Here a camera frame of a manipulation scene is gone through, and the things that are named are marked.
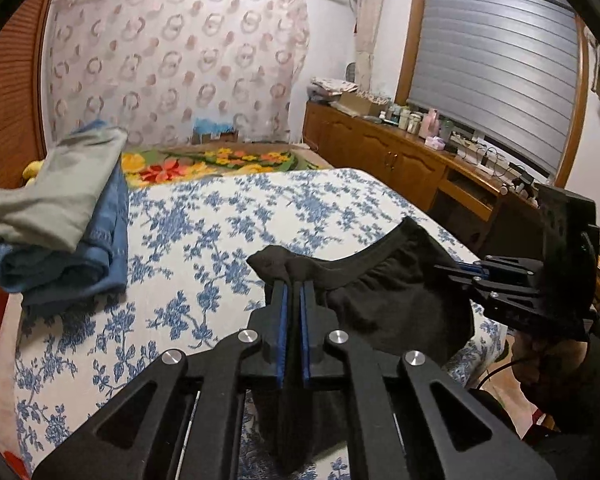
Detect cardboard box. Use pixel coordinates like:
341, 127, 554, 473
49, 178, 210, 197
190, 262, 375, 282
337, 91, 383, 117

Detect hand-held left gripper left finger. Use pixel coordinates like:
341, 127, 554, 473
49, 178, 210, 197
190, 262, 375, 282
32, 282, 287, 480

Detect wooden sideboard cabinet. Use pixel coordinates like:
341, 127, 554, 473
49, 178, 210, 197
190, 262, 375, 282
302, 100, 541, 256

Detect stack of folded cloths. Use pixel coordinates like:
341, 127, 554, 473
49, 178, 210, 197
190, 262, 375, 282
307, 76, 358, 100

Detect group of toiletry bottles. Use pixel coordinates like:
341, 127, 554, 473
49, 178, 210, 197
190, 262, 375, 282
380, 102, 423, 133

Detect lace window curtain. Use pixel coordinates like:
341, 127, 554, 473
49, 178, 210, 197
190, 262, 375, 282
355, 0, 386, 96

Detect grey window blind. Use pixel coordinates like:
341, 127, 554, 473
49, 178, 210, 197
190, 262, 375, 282
407, 0, 581, 176

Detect circle patterned curtain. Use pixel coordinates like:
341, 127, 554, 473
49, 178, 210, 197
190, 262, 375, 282
47, 0, 311, 146

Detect blue floral bed sheet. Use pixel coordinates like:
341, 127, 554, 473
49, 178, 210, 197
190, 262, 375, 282
12, 167, 511, 480

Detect blue plastic packet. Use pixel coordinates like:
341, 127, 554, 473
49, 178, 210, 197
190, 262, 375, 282
192, 117, 238, 143

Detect wooden slatted wardrobe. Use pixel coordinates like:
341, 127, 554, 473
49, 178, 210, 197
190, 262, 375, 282
0, 0, 63, 201

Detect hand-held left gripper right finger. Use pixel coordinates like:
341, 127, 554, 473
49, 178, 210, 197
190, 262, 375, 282
300, 282, 556, 480

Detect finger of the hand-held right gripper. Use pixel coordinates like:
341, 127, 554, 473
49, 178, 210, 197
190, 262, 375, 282
475, 256, 543, 281
434, 265, 543, 321

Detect black t-shirt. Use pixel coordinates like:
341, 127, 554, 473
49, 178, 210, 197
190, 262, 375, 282
247, 216, 476, 476

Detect folded grey pants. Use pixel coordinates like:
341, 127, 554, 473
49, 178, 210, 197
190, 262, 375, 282
0, 127, 127, 251

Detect person's right hand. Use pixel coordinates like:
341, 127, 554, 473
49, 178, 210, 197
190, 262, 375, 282
512, 332, 588, 401

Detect folded blue jeans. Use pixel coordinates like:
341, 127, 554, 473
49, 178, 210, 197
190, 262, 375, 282
0, 120, 130, 318

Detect white power strip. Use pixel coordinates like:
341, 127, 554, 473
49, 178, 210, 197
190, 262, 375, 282
450, 135, 506, 173

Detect colourful flower blanket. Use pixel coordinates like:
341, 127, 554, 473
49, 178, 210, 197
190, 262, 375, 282
120, 144, 331, 190

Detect pink bottle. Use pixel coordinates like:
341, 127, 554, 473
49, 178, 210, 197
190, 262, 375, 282
420, 109, 441, 137

